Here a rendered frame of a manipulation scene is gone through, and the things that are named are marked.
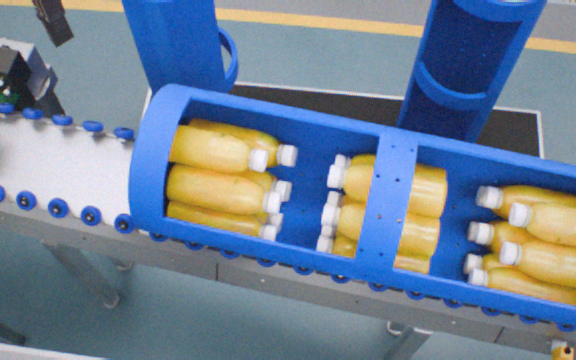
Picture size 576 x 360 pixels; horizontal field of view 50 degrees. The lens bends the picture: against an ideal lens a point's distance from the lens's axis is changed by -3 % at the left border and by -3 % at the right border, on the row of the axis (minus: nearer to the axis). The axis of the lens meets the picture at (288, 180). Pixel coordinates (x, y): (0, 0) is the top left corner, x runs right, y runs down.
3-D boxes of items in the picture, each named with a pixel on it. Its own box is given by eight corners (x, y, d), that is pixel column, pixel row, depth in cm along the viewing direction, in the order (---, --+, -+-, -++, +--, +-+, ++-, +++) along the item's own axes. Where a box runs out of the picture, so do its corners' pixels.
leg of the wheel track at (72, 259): (116, 310, 217) (56, 248, 161) (101, 306, 218) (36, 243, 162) (122, 294, 220) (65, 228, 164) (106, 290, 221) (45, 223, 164)
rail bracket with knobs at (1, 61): (20, 104, 149) (3, 80, 139) (-6, 99, 149) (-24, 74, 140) (36, 72, 153) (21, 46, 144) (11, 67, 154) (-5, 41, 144)
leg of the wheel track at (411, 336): (395, 377, 207) (434, 336, 151) (378, 373, 208) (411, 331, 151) (398, 360, 210) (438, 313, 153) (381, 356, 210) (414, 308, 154)
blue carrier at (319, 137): (583, 351, 116) (661, 298, 92) (144, 253, 125) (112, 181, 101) (584, 222, 130) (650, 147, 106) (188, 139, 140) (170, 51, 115)
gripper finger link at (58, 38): (56, 0, 81) (59, 3, 81) (72, 33, 88) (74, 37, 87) (36, 11, 81) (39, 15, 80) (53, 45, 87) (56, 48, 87)
